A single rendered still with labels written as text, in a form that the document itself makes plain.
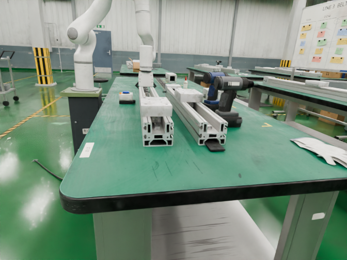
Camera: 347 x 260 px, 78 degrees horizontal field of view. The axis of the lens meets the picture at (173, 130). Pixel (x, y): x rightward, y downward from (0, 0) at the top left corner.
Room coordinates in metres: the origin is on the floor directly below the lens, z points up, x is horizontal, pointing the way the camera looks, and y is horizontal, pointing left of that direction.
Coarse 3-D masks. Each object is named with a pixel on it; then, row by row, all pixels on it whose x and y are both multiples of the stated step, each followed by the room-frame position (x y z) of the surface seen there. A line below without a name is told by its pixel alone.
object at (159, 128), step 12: (144, 96) 1.10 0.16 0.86; (156, 96) 1.12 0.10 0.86; (144, 120) 0.68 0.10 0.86; (168, 120) 0.70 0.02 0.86; (144, 132) 0.66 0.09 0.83; (156, 132) 0.68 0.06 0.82; (168, 132) 0.68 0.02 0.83; (144, 144) 0.66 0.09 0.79; (156, 144) 0.67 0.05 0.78; (168, 144) 0.68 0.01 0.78
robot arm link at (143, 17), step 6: (138, 12) 1.47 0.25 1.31; (144, 12) 1.47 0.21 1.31; (138, 18) 1.47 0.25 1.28; (144, 18) 1.47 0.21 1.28; (138, 24) 1.47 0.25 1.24; (144, 24) 1.46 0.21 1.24; (150, 24) 1.51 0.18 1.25; (138, 30) 1.47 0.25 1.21; (144, 30) 1.46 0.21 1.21; (150, 30) 1.50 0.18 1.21; (144, 36) 1.48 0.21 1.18; (150, 36) 1.51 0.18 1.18; (144, 42) 1.56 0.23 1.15; (150, 42) 1.56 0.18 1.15
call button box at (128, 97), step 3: (123, 93) 1.29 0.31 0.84; (126, 93) 1.29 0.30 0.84; (129, 93) 1.31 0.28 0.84; (132, 93) 1.32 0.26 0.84; (120, 96) 1.27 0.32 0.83; (123, 96) 1.27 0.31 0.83; (126, 96) 1.27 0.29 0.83; (129, 96) 1.28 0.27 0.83; (132, 96) 1.28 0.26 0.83; (120, 99) 1.27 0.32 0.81; (123, 99) 1.27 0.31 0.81; (126, 99) 1.27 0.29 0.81; (129, 99) 1.28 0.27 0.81; (132, 99) 1.28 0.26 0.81; (120, 102) 1.27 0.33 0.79; (123, 102) 1.27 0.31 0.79; (126, 102) 1.27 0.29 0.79; (129, 102) 1.28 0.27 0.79; (132, 102) 1.28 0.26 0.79
